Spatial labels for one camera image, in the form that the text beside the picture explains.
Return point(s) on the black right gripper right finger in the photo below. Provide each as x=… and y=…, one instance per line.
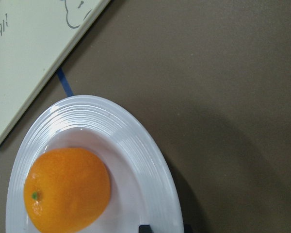
x=188, y=228

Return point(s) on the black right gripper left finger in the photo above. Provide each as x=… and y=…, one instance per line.
x=144, y=229

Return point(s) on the white ribbed plate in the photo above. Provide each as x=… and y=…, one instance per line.
x=143, y=190

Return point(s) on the orange fruit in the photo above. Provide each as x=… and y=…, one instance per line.
x=66, y=190

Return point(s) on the cream bear tray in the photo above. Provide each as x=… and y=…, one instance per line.
x=35, y=37

